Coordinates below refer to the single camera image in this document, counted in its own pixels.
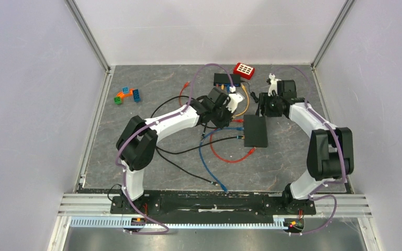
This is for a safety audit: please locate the black network switch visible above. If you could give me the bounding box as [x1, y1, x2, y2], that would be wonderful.
[213, 73, 241, 87]

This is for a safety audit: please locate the yellow ethernet cable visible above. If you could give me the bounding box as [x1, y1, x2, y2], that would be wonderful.
[221, 83, 250, 117]

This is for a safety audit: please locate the red ethernet cable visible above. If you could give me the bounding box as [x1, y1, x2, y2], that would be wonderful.
[178, 81, 191, 107]
[209, 118, 257, 164]

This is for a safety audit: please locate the long black cable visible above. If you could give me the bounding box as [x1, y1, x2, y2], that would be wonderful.
[150, 95, 219, 186]

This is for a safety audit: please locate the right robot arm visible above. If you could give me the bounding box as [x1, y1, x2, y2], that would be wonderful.
[258, 74, 354, 213]

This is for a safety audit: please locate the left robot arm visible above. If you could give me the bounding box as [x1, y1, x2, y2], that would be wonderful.
[115, 87, 244, 213]

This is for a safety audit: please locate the red keypad box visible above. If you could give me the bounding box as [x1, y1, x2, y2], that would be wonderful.
[233, 62, 255, 80]

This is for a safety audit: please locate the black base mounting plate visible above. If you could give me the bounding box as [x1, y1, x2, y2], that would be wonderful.
[110, 190, 316, 224]

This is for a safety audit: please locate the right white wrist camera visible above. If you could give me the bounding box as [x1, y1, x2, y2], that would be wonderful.
[267, 73, 281, 97]

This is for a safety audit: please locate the colourful toy block chain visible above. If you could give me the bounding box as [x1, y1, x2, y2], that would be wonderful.
[114, 86, 142, 105]

